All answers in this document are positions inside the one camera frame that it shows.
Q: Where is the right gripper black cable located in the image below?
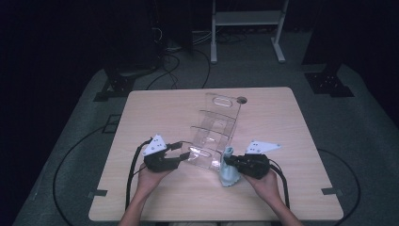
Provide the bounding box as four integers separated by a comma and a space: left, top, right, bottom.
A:
267, 159, 291, 210

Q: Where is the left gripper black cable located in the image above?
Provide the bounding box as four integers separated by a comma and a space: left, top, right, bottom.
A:
125, 139, 153, 211

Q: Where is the dark tape strip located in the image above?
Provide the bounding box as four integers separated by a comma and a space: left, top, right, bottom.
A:
321, 186, 343, 196
87, 188, 108, 200

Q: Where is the white floor cable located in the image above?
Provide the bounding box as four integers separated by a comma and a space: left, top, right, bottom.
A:
191, 29, 215, 45

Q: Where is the grey floor mat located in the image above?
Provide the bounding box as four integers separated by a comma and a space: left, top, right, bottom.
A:
12, 31, 399, 226

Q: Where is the person's right hand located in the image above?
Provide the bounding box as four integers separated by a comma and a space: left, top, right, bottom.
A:
243, 170, 281, 205

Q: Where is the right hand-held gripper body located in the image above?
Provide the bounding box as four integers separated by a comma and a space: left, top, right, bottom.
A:
234, 139, 282, 181

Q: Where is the black floor cable loop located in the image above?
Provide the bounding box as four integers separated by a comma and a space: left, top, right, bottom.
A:
316, 148, 363, 226
52, 125, 109, 226

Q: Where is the tangle of black cables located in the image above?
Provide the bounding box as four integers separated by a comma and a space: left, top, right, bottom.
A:
215, 31, 248, 45

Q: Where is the white metal stand frame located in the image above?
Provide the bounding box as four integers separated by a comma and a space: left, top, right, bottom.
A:
210, 0, 290, 65

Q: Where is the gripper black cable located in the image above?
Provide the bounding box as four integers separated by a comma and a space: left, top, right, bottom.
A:
125, 139, 153, 211
267, 159, 291, 210

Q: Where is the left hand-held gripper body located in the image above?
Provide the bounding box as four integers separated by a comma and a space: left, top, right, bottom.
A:
142, 135, 182, 173

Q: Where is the light blue cleaning cloth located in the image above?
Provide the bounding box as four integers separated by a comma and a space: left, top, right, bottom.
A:
218, 146, 242, 188

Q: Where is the clear acrylic divided organizer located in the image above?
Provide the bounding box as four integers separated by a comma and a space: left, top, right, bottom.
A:
187, 92, 248, 172

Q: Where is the black stand base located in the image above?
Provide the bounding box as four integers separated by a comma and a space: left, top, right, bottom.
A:
304, 64, 356, 98
93, 67, 158, 103

